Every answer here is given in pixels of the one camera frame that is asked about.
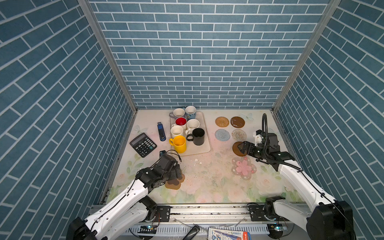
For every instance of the white speckled mug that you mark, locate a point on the white speckled mug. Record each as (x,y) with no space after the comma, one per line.
(192,124)

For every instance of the green circuit board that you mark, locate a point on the green circuit board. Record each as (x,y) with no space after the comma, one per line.
(151,230)

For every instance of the white mug grey handle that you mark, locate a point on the white mug grey handle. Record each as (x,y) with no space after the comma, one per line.
(177,113)

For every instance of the blue grey woven coaster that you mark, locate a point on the blue grey woven coaster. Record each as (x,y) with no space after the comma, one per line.
(222,135)

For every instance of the black handheld device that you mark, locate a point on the black handheld device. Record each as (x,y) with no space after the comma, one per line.
(192,233)

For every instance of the cream white mug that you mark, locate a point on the cream white mug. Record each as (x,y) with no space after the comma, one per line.
(177,130)

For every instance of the yellow mug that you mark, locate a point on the yellow mug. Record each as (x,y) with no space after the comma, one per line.
(179,143)

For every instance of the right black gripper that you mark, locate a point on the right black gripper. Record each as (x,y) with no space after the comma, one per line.
(249,151)

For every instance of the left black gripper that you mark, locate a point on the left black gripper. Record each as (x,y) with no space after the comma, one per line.
(174,174)

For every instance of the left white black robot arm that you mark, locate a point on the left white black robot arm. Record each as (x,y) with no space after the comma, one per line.
(131,206)

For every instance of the brown paw print coaster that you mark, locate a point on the brown paw print coaster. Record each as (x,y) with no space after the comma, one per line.
(175,184)

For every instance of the beige serving tray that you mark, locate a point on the beige serving tray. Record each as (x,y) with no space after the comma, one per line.
(193,149)

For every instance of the black calculator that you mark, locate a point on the black calculator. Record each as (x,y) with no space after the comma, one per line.
(143,145)

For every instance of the red inside mug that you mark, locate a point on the red inside mug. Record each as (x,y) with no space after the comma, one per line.
(181,121)

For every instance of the aluminium front rail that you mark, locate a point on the aluminium front rail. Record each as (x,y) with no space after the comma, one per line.
(206,214)

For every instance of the blue white printed package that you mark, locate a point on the blue white printed package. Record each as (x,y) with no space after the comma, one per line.
(219,234)

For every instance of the light blue floral mug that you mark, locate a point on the light blue floral mug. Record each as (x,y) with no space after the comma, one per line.
(190,112)

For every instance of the pink flower coaster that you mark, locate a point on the pink flower coaster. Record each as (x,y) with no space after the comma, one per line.
(243,167)

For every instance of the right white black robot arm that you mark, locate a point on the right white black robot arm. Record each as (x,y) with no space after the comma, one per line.
(324,217)

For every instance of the blue stapler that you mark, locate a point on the blue stapler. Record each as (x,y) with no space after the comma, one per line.
(161,132)

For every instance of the dark brown wooden coaster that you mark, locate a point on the dark brown wooden coaster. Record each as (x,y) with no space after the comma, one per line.
(237,122)

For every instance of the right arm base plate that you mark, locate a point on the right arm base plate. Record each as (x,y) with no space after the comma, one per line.
(257,214)

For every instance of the brown cork round coaster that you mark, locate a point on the brown cork round coaster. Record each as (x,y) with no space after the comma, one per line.
(236,149)

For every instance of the black mug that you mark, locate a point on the black mug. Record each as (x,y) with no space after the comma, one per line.
(197,136)

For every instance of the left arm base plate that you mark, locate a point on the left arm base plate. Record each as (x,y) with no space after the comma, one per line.
(159,213)

